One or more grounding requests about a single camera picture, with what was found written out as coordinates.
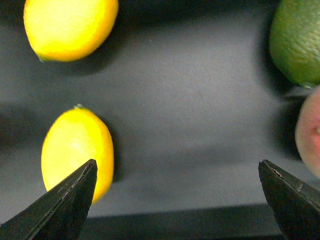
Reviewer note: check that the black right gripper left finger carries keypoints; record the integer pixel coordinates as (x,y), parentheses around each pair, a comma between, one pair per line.
(59,214)

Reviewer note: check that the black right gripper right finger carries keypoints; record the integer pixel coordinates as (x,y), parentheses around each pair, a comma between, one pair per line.
(294,203)

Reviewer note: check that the yellow lemon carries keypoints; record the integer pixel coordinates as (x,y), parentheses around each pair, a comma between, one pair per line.
(68,30)
(75,137)

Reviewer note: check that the black fruit tray shelf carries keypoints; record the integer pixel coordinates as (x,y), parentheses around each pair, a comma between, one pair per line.
(193,102)

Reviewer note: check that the pink peach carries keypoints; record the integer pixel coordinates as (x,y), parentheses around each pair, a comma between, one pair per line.
(307,132)

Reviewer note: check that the green lime close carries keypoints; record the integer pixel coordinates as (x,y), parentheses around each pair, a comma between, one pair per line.
(294,41)

